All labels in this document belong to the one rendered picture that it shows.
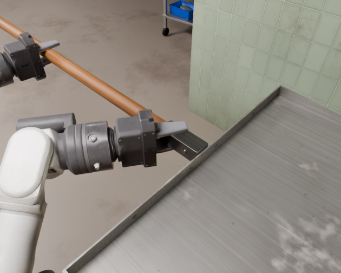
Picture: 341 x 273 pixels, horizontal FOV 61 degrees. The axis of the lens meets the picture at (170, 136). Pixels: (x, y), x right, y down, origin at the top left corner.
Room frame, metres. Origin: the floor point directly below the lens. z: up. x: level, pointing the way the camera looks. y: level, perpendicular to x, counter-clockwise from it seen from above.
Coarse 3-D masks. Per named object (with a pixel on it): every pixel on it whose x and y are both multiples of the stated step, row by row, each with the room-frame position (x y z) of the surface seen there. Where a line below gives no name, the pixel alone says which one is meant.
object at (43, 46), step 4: (56, 40) 0.71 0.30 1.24; (36, 44) 0.67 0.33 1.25; (40, 44) 0.69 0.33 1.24; (44, 44) 0.69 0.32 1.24; (48, 44) 0.69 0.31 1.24; (52, 44) 0.69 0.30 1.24; (56, 44) 0.70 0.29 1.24; (40, 48) 0.67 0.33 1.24; (44, 48) 0.67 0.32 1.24; (48, 48) 0.68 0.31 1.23; (40, 52) 0.67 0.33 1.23
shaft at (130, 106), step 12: (0, 24) 0.85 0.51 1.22; (12, 24) 0.83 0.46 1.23; (48, 60) 0.66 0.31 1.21; (60, 60) 0.63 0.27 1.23; (72, 72) 0.59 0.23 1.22; (84, 72) 0.57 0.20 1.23; (84, 84) 0.55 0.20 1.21; (96, 84) 0.53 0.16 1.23; (108, 84) 0.53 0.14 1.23; (108, 96) 0.49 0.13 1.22; (120, 96) 0.48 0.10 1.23; (120, 108) 0.47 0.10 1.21; (132, 108) 0.45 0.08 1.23; (144, 108) 0.44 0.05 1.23; (156, 120) 0.41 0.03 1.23
